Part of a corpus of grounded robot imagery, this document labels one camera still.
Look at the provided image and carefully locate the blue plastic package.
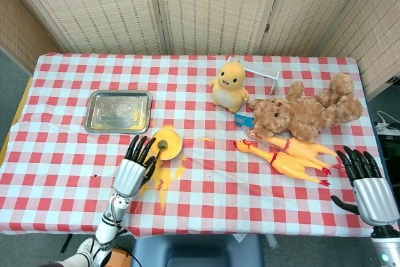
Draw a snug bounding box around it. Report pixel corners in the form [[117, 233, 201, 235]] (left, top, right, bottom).
[[234, 113, 256, 127]]

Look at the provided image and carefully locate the orange box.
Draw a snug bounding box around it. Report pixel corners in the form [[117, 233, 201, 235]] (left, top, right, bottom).
[[109, 247, 133, 267]]

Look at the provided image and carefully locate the black cable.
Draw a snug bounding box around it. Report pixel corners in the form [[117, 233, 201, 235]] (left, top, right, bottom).
[[118, 229, 140, 267]]

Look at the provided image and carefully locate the yellow plush dinosaur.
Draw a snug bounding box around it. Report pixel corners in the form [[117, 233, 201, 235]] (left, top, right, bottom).
[[208, 59, 250, 114]]

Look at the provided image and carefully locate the metal tray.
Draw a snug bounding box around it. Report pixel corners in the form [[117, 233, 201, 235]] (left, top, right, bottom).
[[83, 90, 153, 134]]

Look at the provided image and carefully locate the woven folding screen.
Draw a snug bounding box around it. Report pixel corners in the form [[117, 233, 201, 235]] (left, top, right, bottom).
[[0, 0, 400, 99]]

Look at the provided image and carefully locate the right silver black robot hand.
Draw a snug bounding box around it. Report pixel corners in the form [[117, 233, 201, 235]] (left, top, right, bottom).
[[330, 145, 396, 227]]

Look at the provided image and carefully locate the red white checkered tablecloth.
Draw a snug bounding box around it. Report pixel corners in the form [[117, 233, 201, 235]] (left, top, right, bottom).
[[0, 53, 395, 238]]

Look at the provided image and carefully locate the spilled yellow liquid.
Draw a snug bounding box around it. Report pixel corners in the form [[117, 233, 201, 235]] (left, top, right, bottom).
[[137, 154, 189, 212]]

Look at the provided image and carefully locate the metal spoon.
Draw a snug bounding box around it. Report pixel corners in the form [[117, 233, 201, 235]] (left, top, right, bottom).
[[154, 140, 169, 163]]

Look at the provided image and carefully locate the brown teddy bear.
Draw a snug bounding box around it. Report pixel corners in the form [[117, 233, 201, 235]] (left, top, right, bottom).
[[248, 73, 364, 143]]

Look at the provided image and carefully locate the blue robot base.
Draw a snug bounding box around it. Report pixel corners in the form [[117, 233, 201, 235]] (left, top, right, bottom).
[[130, 234, 265, 267]]

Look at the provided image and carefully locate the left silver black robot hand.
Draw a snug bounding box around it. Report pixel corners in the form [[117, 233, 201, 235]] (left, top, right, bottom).
[[112, 134, 159, 199]]

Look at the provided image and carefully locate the white wire rack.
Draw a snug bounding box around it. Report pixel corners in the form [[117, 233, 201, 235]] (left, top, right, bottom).
[[227, 56, 281, 96]]

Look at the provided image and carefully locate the yellow rubber chicken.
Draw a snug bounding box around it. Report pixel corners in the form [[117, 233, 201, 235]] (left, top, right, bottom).
[[246, 129, 344, 171], [232, 139, 331, 188]]

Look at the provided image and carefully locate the off-white bowl yellow powder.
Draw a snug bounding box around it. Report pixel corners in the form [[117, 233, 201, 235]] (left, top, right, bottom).
[[151, 127, 184, 161]]

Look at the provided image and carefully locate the black box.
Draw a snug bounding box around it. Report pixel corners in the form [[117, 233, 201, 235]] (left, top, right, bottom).
[[377, 134, 400, 168]]

